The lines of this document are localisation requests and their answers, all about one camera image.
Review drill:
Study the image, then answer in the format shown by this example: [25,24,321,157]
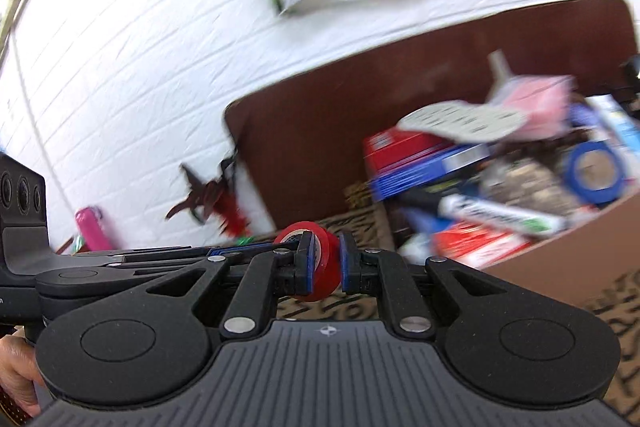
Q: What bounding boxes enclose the brown wooden headboard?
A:
[223,0,639,234]

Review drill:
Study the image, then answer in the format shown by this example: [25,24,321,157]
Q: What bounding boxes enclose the white blue toothpaste tube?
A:
[587,94,640,168]

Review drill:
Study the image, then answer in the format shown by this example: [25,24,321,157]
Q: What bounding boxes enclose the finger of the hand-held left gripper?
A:
[75,243,301,264]
[125,257,256,281]

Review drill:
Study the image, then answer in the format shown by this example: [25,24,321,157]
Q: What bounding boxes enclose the red feather shuttlecock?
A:
[166,157,254,240]

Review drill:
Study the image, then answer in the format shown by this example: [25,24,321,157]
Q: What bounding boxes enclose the blue tape roll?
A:
[564,141,629,208]

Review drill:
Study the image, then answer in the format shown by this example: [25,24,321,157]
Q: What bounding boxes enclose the person's left hand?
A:
[0,336,44,419]

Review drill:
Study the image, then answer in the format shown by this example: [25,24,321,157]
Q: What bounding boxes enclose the floral insole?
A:
[396,101,531,144]

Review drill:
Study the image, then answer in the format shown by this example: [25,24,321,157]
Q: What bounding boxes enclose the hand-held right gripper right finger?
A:
[339,231,511,338]

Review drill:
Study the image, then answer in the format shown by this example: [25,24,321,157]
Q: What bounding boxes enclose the letter print blanket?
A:
[272,202,640,427]

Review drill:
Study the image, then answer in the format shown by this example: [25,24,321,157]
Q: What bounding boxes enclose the large blue flat box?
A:
[370,142,493,202]

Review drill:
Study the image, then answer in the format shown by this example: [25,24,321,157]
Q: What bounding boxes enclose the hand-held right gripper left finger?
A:
[145,231,323,338]

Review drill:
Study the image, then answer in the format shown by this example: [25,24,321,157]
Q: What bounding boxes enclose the brown cardboard box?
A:
[370,191,640,309]

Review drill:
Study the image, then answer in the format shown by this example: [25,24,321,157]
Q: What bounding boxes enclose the red flat box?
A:
[363,129,451,180]

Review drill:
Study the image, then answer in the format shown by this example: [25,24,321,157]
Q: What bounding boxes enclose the pink plastic bag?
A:
[485,51,576,138]

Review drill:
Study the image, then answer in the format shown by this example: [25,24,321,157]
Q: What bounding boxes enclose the white marker pen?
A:
[400,189,569,238]

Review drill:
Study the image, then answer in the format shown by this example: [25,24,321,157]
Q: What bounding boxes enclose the red white small box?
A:
[432,221,531,271]

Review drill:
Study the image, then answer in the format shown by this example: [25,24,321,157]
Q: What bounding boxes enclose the red tape roll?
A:
[272,221,342,303]

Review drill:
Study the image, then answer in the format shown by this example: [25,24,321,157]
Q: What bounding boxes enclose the pink water bottle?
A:
[75,206,121,253]

